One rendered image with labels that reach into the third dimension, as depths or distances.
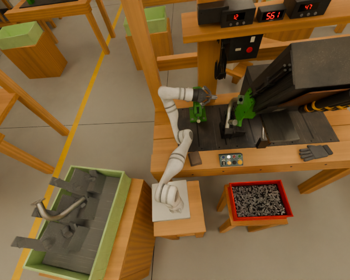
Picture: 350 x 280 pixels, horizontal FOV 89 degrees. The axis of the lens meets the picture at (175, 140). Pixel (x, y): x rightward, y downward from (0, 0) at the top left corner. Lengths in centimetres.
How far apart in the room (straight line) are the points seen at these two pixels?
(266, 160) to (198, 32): 90
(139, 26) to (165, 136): 74
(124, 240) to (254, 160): 100
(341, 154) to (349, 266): 116
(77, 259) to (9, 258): 155
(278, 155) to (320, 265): 123
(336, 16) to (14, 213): 336
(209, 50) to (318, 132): 95
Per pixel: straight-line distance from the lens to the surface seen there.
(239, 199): 124
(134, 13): 117
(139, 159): 240
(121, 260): 137
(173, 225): 123
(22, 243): 130
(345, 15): 133
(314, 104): 101
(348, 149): 163
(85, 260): 140
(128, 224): 137
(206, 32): 109
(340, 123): 177
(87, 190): 141
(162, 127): 147
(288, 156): 142
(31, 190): 301
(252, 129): 146
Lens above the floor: 207
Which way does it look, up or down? 58 degrees down
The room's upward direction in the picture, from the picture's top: 13 degrees counter-clockwise
